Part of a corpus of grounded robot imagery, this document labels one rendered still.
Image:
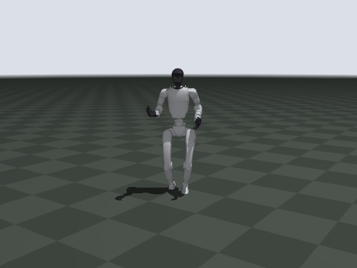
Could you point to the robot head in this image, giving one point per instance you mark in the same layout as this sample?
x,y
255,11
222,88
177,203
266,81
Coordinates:
x,y
177,73

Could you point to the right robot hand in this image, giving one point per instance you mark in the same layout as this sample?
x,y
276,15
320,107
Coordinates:
x,y
150,112

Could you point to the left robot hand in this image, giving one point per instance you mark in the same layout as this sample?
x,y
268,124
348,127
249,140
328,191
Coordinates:
x,y
198,122

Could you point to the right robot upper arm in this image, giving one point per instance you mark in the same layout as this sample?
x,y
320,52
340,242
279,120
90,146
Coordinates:
x,y
161,99

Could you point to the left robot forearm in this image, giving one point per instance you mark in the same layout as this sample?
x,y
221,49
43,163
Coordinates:
x,y
198,113

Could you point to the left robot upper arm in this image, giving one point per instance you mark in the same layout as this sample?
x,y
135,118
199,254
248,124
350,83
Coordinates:
x,y
193,94

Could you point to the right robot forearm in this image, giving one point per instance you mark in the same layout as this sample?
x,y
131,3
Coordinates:
x,y
158,112

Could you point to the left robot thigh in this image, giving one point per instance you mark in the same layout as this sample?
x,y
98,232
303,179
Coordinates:
x,y
190,144

